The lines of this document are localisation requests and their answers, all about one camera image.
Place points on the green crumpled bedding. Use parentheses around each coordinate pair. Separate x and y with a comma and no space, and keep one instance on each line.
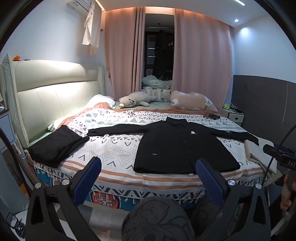
(153,82)

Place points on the white bedside cabinet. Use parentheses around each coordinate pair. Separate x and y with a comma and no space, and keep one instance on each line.
(232,113)

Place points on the grey nightstand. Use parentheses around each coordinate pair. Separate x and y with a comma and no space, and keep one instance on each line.
(7,126)

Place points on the pink curtain left panel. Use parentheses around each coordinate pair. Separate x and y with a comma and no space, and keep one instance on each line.
(124,49)

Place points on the pink curtain right panel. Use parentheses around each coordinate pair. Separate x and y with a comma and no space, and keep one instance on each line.
(202,56)

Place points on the cream padded headboard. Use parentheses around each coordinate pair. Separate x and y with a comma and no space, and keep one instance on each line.
(38,92)

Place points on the person's right hand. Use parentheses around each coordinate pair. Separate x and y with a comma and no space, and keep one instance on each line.
(285,195)

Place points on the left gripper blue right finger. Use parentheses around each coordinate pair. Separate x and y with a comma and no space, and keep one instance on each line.
(213,181)

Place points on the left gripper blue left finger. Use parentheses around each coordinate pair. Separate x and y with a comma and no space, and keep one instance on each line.
(83,180)

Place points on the folded black garment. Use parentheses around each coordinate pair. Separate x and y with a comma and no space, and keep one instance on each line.
(56,147)

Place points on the white pillow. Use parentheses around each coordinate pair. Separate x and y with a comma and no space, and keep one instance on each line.
(99,98)

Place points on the grey patterned knee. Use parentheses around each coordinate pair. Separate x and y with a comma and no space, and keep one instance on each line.
(157,218)

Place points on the white hanging shirt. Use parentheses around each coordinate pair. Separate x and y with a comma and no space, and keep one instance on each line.
(92,27)

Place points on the white air conditioner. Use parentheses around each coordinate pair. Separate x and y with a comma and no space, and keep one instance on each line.
(82,6)

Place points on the patterned white bedspread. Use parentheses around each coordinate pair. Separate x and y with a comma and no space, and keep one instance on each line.
(118,185)

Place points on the black long-sleeve shirt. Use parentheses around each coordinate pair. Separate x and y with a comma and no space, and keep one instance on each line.
(173,146)

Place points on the orange small toy on headboard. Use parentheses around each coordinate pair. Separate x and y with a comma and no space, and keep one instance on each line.
(16,58)

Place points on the black glasses on floor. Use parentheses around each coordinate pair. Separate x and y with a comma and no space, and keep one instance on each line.
(15,224)

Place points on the peach plush pillow toy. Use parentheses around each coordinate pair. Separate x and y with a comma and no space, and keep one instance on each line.
(191,101)

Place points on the pink curtain panel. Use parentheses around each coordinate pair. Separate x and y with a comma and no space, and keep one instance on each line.
(202,56)
(124,49)

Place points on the beige plush animal toy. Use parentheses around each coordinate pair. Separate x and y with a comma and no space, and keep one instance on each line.
(138,98)

